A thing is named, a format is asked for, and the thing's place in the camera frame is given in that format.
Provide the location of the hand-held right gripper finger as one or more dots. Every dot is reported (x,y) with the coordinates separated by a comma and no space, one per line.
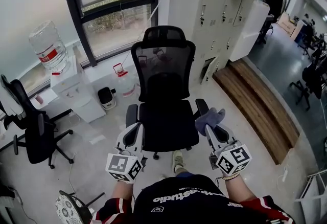
(228,133)
(212,139)

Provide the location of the beige metal locker cabinet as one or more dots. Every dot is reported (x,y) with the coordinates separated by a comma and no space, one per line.
(217,13)

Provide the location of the white metal rack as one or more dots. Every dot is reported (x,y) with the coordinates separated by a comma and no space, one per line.
(313,192)

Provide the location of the person's beige shoe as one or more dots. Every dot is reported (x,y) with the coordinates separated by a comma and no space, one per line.
(178,160)

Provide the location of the wooden step platform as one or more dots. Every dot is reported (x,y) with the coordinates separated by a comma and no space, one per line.
(255,105)

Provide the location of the person's black printed shirt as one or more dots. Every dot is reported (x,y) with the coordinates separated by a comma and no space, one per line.
(189,202)

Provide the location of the white water dispenser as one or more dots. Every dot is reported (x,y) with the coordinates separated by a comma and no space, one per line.
(76,92)

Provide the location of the black swivel chair with armrests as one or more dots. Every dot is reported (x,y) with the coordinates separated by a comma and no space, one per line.
(35,128)

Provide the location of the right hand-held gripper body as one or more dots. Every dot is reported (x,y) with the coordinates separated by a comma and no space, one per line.
(232,159)

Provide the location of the white cabinet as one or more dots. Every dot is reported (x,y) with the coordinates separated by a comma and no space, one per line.
(251,28)

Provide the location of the stool with patterned cushion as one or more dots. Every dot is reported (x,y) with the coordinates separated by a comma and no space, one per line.
(67,209)

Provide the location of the white power strip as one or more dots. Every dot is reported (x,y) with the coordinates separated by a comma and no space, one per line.
(285,173)

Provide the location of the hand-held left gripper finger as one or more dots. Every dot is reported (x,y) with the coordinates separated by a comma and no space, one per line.
(126,133)
(141,138)

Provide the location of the person's left forearm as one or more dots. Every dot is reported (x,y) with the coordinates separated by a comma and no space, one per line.
(122,192)

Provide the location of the small black bin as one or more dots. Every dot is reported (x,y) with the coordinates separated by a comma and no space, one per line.
(106,97)

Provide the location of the person's leg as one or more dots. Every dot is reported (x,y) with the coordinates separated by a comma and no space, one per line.
(184,173)

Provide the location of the person's right forearm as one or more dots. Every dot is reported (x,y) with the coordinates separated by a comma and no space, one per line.
(238,188)

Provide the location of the black office chair with clothes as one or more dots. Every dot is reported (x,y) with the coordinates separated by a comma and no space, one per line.
(313,77)

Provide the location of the small pink cup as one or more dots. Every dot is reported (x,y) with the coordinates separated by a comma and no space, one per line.
(38,99)

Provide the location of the cardboard box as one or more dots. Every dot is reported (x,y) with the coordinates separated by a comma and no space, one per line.
(287,23)

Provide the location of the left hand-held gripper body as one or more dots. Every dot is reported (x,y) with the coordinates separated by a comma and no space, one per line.
(124,164)

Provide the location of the white garment on chair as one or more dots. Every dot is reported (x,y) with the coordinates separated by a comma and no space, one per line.
(10,102)

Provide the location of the large clear water bottle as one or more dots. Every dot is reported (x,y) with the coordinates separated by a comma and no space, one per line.
(49,46)

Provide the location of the black window frame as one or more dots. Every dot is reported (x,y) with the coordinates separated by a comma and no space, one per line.
(74,13)

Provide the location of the grey purple cleaning cloth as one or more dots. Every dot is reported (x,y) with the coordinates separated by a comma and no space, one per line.
(210,118)

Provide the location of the black mesh office chair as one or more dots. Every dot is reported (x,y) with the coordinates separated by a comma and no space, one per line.
(166,120)

